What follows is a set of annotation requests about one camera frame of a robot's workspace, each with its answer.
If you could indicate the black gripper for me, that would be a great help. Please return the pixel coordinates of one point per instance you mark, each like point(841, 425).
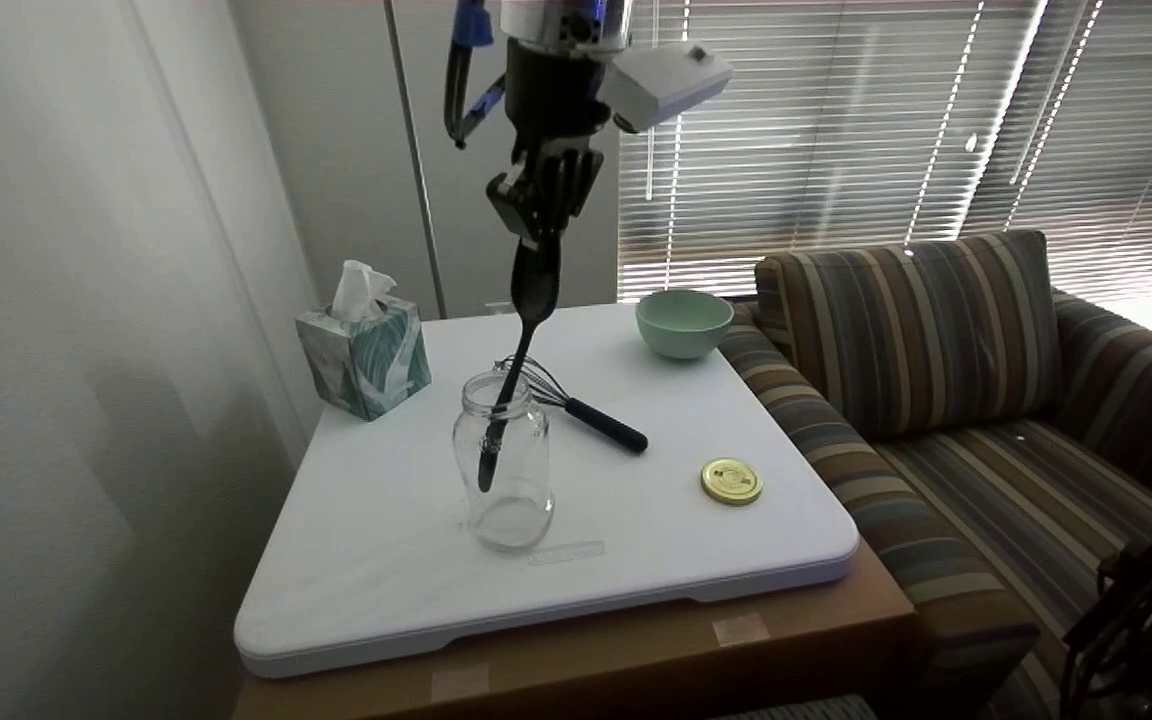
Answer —
point(553, 163)

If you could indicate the gold jar lid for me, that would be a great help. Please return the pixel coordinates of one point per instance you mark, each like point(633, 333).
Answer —
point(730, 480)

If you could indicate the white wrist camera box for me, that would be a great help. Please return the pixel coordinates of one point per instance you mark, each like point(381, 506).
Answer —
point(648, 85)

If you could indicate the black plastic spoon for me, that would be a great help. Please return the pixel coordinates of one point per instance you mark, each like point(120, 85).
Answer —
point(532, 297)

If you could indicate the green patterned tissue box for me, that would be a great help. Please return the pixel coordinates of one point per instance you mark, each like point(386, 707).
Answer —
point(365, 350)

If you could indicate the black wire whisk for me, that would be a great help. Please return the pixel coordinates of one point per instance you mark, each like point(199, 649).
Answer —
point(536, 386)

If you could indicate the green ceramic bowl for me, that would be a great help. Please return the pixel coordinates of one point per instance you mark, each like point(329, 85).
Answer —
point(682, 323)

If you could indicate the black metal stand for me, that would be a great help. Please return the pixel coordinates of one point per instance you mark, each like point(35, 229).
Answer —
point(1108, 645)

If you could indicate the window blinds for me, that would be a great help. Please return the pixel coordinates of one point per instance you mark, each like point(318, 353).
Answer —
point(896, 121)

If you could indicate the striped sofa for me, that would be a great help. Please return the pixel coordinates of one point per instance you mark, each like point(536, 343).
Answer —
point(990, 436)

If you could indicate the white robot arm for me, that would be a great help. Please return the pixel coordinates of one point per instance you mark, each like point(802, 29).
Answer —
point(566, 29)

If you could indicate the clear glass jar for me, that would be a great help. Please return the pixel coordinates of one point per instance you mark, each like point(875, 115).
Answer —
point(501, 454)

